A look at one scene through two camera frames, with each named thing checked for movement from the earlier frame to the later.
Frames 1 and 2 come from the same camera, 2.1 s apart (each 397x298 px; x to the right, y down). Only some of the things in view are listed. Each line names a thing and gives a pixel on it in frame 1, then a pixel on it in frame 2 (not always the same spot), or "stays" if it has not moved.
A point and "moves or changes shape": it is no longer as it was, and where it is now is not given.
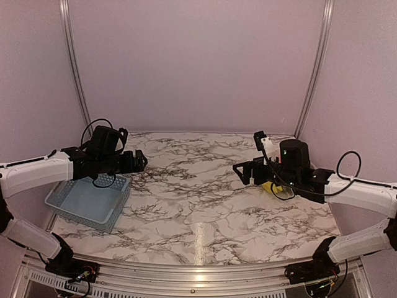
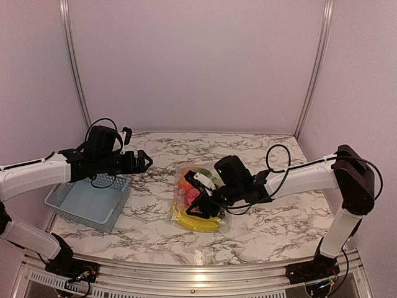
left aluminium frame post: (66, 27) stays
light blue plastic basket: (98, 207) stays
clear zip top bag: (280, 192) moves or changes shape
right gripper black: (257, 164) → (205, 203)
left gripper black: (129, 166) stays
